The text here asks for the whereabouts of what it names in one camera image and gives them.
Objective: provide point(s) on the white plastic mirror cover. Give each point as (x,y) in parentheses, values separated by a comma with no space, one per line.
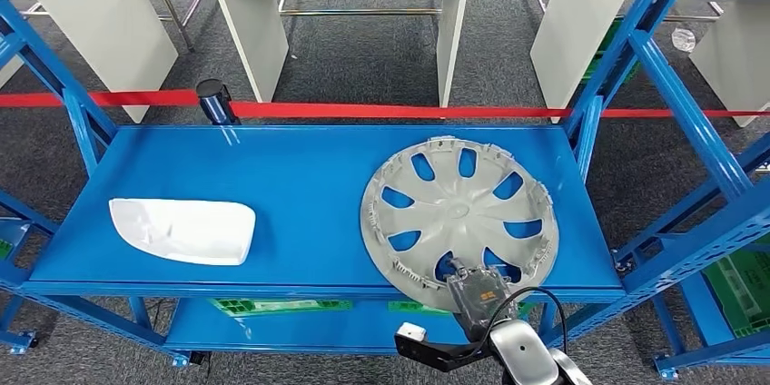
(186,232)

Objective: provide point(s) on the blue metal shelf rack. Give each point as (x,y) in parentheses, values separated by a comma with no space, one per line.
(301,190)
(23,343)
(692,310)

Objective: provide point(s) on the steel tube frame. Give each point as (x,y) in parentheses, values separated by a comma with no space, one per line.
(166,0)

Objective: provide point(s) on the black barrier stanchion post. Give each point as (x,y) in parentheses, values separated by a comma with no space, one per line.
(213,102)

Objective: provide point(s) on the green plastic crate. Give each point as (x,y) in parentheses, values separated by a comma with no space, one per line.
(743,292)
(415,308)
(277,307)
(604,48)

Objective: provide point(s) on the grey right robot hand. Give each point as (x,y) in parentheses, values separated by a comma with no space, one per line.
(484,304)

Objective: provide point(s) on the grey plastic wheel hubcap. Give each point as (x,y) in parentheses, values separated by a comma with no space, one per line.
(457,214)

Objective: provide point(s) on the red barrier tape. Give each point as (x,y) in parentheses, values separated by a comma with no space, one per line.
(361,110)

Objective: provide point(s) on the crumpled clear plastic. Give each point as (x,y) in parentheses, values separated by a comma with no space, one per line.
(683,39)

